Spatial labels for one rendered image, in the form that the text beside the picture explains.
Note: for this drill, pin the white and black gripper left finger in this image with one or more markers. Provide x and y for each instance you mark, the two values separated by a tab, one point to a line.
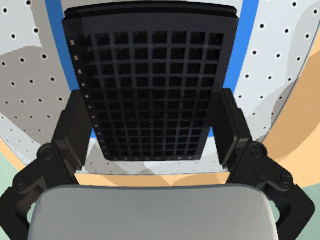
67	150

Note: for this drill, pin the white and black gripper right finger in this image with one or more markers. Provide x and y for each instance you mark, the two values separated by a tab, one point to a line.
247	161

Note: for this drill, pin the black well plate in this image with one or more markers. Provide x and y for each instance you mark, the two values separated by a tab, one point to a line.
163	108

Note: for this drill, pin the grey perforated base plate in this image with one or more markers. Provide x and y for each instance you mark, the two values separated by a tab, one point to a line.
34	89

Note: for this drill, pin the blue rectangular tape outline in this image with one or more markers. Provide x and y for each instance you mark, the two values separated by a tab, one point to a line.
244	30

